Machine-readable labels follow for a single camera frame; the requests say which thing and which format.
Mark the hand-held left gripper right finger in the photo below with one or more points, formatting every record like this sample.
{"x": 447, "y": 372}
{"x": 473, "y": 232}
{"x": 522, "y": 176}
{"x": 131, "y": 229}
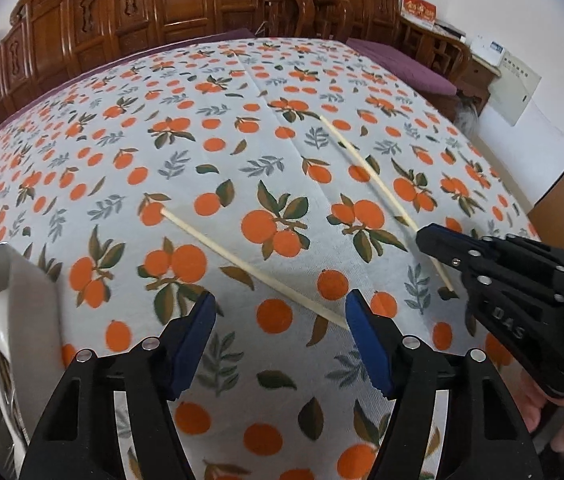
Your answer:
{"x": 367, "y": 345}

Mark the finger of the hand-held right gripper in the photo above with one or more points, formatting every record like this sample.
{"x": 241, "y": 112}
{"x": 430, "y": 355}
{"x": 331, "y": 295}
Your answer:
{"x": 442, "y": 245}
{"x": 537, "y": 252}

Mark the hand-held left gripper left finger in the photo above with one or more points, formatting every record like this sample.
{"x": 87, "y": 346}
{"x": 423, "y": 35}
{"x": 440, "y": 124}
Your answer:
{"x": 196, "y": 340}

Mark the light wooden chopstick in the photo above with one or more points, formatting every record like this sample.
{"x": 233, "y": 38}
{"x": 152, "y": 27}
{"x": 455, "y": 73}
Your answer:
{"x": 372, "y": 172}
{"x": 242, "y": 262}

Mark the grey rectangular tray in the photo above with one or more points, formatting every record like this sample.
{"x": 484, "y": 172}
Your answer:
{"x": 26, "y": 300}

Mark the brown board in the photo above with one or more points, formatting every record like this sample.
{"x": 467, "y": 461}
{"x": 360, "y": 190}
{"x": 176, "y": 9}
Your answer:
{"x": 557, "y": 210}

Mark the grey fuzzy bundle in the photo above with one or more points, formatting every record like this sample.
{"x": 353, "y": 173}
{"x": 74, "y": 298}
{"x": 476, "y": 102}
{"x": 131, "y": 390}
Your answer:
{"x": 467, "y": 117}

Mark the wooden side desk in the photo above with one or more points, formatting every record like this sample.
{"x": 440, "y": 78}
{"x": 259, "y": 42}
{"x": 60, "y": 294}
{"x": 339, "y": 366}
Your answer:
{"x": 437, "y": 47}

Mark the white box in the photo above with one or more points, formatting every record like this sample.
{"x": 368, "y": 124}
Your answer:
{"x": 488, "y": 49}

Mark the orange print tablecloth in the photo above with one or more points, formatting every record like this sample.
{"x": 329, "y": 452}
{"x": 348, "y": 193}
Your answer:
{"x": 211, "y": 110}

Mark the red sign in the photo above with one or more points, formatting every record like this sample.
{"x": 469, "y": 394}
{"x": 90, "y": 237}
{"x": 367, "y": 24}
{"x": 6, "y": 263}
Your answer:
{"x": 418, "y": 10}

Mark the wooden chair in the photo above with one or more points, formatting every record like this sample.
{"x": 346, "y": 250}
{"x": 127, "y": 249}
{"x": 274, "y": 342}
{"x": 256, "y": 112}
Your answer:
{"x": 334, "y": 20}
{"x": 284, "y": 12}

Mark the carved wooden panel row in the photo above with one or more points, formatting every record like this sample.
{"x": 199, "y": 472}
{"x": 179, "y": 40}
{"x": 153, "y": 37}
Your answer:
{"x": 186, "y": 0}

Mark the grey wall panel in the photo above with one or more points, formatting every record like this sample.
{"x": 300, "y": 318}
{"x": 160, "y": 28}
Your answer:
{"x": 514, "y": 87}

